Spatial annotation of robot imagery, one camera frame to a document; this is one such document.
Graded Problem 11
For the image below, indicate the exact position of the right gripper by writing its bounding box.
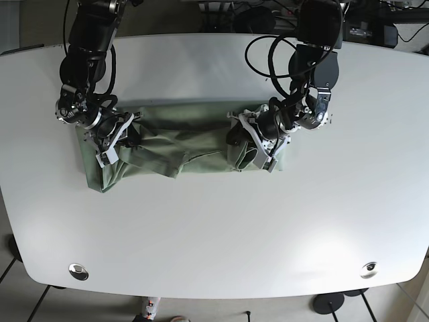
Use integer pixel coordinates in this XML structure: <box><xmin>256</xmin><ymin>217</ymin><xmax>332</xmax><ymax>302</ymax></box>
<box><xmin>84</xmin><ymin>111</ymin><xmax>141</xmax><ymax>154</ymax></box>

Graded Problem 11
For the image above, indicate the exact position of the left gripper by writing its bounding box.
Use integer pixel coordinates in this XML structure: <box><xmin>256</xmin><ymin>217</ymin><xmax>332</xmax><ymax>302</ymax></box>
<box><xmin>226</xmin><ymin>103</ymin><xmax>291</xmax><ymax>172</ymax></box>

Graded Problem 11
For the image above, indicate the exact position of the light green T-shirt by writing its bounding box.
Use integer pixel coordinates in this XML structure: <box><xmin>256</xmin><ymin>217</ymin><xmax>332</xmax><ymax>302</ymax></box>
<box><xmin>74</xmin><ymin>102</ymin><xmax>288</xmax><ymax>195</ymax></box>

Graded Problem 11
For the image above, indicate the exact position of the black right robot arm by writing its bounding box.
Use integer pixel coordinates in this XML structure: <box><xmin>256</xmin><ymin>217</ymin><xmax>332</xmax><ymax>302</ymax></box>
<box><xmin>55</xmin><ymin>1</ymin><xmax>141</xmax><ymax>168</ymax></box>

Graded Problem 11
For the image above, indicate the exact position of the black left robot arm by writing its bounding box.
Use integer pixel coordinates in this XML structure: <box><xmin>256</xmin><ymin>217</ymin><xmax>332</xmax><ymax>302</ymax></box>
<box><xmin>120</xmin><ymin>1</ymin><xmax>343</xmax><ymax>178</ymax></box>

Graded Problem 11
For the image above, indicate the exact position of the left table grommet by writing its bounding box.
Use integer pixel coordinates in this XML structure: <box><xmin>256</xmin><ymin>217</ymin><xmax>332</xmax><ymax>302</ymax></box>
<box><xmin>68</xmin><ymin>263</ymin><xmax>89</xmax><ymax>281</ymax></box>

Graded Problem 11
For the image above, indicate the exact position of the table grommet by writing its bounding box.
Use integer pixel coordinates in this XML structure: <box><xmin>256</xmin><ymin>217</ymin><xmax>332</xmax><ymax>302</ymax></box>
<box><xmin>68</xmin><ymin>263</ymin><xmax>89</xmax><ymax>281</ymax></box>
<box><xmin>359</xmin><ymin>262</ymin><xmax>379</xmax><ymax>279</ymax></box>

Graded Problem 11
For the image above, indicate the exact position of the grey sneaker shoe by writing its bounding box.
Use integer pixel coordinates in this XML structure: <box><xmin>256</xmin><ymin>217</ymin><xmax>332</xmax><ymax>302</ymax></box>
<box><xmin>133</xmin><ymin>297</ymin><xmax>161</xmax><ymax>322</ymax></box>

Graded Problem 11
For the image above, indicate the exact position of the right table grommet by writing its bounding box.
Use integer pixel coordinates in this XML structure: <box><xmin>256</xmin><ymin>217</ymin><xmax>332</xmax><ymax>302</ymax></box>
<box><xmin>359</xmin><ymin>262</ymin><xmax>379</xmax><ymax>279</ymax></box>

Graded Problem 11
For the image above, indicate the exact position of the black round stand base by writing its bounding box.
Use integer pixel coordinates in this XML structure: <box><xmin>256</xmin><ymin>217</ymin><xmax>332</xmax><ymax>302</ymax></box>
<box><xmin>312</xmin><ymin>292</ymin><xmax>345</xmax><ymax>315</ymax></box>

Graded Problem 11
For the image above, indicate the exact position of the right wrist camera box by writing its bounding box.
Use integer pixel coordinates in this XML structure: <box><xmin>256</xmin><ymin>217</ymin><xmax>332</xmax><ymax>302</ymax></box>
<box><xmin>96</xmin><ymin>149</ymin><xmax>119</xmax><ymax>168</ymax></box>

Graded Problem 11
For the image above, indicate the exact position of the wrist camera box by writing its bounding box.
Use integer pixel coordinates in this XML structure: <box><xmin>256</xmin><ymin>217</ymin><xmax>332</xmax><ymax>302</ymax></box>
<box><xmin>253</xmin><ymin>152</ymin><xmax>278</xmax><ymax>173</ymax></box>
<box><xmin>96</xmin><ymin>149</ymin><xmax>119</xmax><ymax>168</ymax></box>

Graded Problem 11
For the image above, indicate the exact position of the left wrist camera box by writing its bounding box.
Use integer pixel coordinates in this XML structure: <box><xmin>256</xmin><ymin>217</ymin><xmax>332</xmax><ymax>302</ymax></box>
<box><xmin>253</xmin><ymin>152</ymin><xmax>278</xmax><ymax>173</ymax></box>

